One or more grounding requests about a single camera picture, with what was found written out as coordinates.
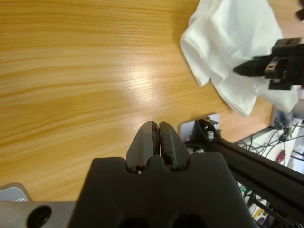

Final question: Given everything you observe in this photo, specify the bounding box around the white t-shirt with black logo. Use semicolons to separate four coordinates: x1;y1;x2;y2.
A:
180;0;300;117

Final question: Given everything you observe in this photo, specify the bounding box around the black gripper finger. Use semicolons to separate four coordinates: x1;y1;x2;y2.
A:
125;120;161;172
158;121;190;171
233;55;274;78

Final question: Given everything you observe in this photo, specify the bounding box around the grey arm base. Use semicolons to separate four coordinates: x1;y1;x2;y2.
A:
0;182;33;203

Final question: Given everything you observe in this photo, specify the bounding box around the red connector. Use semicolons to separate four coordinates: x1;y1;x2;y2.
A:
276;149;287;164

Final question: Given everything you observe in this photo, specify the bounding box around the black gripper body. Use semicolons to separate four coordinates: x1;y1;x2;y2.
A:
263;36;304;91

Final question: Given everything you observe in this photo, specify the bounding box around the black cable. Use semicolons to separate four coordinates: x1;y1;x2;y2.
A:
237;118;304;164

